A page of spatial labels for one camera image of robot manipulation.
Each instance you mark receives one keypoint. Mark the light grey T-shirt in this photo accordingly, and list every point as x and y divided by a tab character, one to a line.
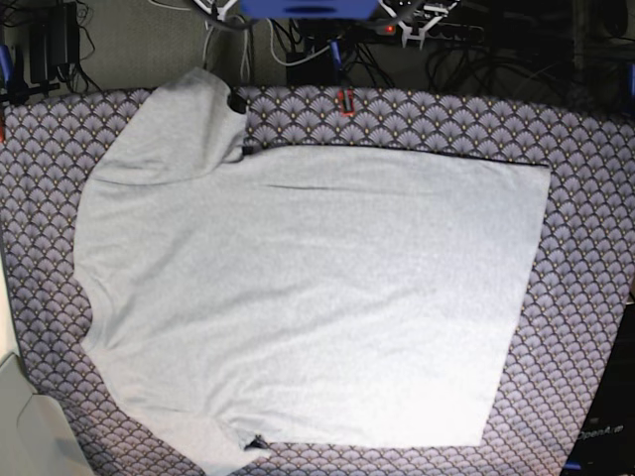
312	294

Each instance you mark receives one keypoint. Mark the black power adapter box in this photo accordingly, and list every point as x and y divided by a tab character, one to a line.
317	72

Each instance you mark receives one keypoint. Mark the black power strip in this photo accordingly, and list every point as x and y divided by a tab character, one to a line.
434	29

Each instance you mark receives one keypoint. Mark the blue clamp at top centre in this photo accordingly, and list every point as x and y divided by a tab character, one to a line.
335	56

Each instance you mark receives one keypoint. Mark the fan-patterned purple table cloth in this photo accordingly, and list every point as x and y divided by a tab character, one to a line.
570	315

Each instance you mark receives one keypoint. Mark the black OpenArm base plate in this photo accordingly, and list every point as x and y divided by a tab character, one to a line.
605	444

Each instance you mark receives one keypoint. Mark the blue clamp at left edge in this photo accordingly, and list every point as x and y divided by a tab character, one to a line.
6	64

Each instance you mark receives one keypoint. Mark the blue box overhead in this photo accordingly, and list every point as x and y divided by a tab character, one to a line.
309	9

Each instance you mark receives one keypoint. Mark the red and black clamp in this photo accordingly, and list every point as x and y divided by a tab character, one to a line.
345	100

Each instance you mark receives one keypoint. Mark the grey plastic bin corner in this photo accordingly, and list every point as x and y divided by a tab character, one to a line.
36	438

